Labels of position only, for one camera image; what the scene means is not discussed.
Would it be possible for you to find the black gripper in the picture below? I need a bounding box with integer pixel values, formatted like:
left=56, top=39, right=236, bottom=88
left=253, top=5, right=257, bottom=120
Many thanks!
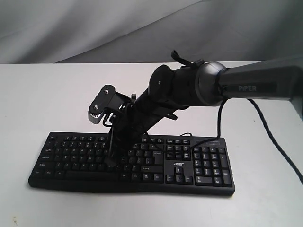
left=106, top=90, right=188, bottom=168

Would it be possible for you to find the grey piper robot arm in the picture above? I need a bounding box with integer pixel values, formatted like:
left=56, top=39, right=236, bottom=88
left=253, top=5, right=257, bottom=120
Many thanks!
left=106, top=57, right=303, bottom=166

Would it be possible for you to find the black keyboard usb cable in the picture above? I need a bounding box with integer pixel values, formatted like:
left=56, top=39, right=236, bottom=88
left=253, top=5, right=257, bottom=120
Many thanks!
left=131, top=93, right=193, bottom=138

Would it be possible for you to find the grey backdrop cloth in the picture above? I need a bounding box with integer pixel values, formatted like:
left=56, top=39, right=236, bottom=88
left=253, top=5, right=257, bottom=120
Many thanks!
left=0, top=0, right=303, bottom=63

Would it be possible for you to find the black acer keyboard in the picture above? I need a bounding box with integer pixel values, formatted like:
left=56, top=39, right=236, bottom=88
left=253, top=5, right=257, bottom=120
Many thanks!
left=28, top=132, right=235, bottom=196

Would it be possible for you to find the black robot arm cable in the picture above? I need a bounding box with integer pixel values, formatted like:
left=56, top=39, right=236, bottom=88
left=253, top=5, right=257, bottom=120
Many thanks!
left=170, top=49, right=303, bottom=187

